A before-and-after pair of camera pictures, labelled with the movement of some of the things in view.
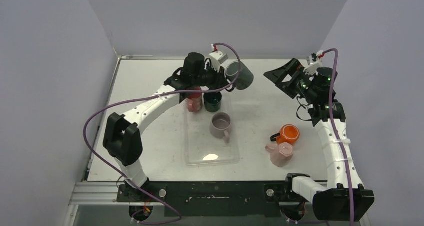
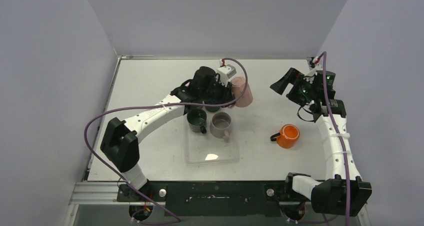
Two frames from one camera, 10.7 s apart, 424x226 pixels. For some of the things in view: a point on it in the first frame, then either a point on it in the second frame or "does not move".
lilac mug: (220, 125) does not move
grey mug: (239, 75) to (196, 119)
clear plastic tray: (201, 148) does not move
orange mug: (289, 133) does not move
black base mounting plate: (215, 199) does not move
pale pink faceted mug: (281, 154) to (238, 86)
